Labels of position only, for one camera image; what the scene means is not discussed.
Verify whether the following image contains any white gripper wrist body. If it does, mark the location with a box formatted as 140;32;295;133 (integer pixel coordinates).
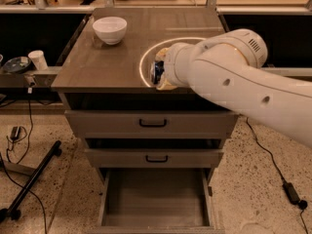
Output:
164;43;196;87

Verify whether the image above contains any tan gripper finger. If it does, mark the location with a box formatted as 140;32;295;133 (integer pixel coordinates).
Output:
155;48;169;61
156;77;176;91

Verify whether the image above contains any blue pepsi can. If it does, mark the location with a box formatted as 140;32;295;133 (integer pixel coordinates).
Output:
150;60;164;85

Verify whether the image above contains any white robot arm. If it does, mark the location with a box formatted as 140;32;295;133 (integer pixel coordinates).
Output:
157;29;312;147

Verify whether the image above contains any grey drawer cabinet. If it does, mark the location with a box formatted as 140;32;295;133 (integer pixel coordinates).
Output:
51;6;252;234

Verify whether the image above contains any grey top drawer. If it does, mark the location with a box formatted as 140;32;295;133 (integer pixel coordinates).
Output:
65;110;238;139

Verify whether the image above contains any grey middle drawer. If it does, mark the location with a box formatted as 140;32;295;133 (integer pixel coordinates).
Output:
85;148;223;169

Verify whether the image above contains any open grey bottom drawer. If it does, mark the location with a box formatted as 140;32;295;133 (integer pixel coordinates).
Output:
88;169;225;234

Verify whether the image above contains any white ceramic bowl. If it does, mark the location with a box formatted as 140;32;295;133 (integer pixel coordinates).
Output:
93;17;128;45

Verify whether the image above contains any white paper cup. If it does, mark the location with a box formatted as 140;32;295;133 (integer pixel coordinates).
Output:
28;50;48;70

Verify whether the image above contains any dark blue plate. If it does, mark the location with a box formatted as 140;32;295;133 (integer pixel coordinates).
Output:
3;57;31;73

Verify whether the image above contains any black power adapter left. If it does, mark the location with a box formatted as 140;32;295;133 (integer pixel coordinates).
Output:
10;126;20;140

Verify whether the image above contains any black power adapter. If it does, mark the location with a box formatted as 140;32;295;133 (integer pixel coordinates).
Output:
10;126;20;140
283;181;300;205

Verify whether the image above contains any black power adapter right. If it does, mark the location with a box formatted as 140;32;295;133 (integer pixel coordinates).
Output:
283;181;300;205

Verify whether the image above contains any black stand leg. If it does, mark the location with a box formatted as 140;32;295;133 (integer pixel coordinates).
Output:
0;140;61;221

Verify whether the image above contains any black cable right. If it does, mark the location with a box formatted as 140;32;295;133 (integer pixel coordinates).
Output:
245;116;312;232

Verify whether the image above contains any black cable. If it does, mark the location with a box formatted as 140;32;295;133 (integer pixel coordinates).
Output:
0;88;49;234
245;116;312;232

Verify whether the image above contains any black cable left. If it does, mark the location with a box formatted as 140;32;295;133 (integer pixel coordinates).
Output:
0;88;49;234

